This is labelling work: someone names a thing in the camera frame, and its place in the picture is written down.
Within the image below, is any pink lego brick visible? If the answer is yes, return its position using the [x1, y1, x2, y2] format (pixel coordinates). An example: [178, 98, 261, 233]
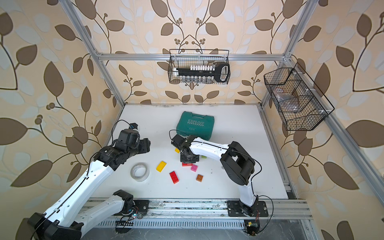
[191, 165, 198, 172]

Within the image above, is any orange lego brick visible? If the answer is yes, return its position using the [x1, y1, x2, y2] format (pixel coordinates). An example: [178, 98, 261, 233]
[196, 174, 204, 183]

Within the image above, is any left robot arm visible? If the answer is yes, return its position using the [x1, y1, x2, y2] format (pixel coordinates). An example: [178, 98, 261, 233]
[27, 129, 151, 240]

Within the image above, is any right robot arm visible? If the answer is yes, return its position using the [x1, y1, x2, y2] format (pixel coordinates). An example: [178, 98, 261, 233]
[171, 134, 263, 208]

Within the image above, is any yellow lego brick lower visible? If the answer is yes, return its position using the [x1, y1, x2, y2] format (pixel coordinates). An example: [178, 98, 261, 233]
[156, 161, 167, 173]

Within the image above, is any clear tape roll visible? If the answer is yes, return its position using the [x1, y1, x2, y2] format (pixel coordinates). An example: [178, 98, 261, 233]
[130, 163, 150, 183]

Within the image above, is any green tool case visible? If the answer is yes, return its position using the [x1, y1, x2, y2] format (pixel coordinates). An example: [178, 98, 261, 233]
[176, 111, 215, 141]

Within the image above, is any clear plastic bag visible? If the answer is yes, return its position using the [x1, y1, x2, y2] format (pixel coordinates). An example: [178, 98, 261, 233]
[274, 88, 300, 112]

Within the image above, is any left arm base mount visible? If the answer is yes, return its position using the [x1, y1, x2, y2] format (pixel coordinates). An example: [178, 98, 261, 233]
[114, 200, 150, 218]

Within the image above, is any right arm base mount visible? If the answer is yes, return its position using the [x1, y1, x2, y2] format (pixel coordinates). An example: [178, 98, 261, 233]
[226, 200, 269, 218]

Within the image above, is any black socket set rail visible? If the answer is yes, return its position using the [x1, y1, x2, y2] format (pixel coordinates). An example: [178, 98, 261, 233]
[172, 62, 231, 84]

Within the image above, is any back wire basket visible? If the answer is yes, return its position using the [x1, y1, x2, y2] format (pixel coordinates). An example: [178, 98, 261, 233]
[168, 49, 231, 85]

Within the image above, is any wire basket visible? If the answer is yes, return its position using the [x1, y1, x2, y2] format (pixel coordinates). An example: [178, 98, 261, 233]
[264, 63, 335, 131]
[168, 49, 231, 85]

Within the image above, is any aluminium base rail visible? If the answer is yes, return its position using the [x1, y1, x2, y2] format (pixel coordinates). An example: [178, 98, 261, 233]
[64, 197, 313, 220]

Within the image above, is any right wire basket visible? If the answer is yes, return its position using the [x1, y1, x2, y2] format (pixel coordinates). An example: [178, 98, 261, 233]
[264, 63, 335, 131]

